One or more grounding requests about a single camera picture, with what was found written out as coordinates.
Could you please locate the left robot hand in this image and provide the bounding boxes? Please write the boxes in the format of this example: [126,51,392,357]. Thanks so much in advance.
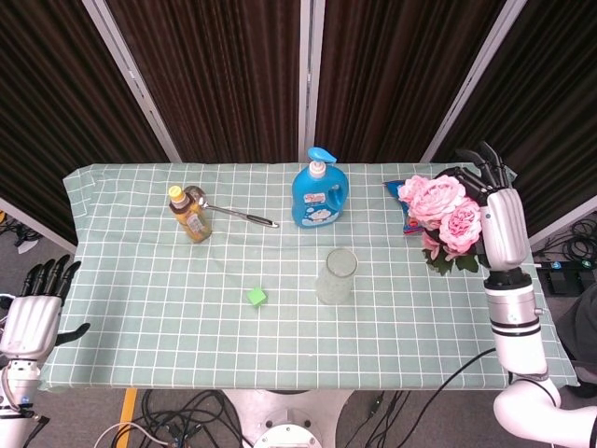
[0,254,91,362]

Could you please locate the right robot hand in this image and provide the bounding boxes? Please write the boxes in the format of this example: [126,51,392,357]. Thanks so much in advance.
[436,141,532,272]

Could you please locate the pink flower bouquet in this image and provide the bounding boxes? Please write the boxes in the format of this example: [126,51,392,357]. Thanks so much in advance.
[396,174,491,277]

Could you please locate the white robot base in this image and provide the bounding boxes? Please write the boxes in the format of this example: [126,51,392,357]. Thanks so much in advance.
[222,389,354,448]

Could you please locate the clear glass cup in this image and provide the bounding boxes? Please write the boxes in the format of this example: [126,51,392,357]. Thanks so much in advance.
[315,247,359,306]

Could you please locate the black power box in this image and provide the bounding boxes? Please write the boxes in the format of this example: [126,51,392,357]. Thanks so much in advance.
[535,260,597,295]

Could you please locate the blue snack bag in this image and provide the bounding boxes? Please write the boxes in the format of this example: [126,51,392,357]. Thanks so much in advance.
[382,179,426,236]

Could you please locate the blue detergent pump bottle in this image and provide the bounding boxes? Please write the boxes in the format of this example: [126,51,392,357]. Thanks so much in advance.
[291,147,351,230]

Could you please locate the yellow juice bottle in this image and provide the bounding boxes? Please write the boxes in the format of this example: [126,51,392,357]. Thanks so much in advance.
[168,185,213,245]

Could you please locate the dark folding screen panels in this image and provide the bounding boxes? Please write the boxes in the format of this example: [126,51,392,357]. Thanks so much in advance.
[0,0,597,244]

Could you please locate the green checkered tablecloth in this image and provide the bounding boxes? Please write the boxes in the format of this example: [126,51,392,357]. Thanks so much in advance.
[35,161,579,391]

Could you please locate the white cable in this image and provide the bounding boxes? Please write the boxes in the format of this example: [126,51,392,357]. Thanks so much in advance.
[94,422,174,448]

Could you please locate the black floor cables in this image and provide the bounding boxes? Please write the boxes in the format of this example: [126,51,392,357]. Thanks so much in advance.
[111,389,243,448]

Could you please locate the metal spoon black handle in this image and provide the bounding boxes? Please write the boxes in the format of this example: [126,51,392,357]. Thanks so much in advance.
[186,185,280,230]

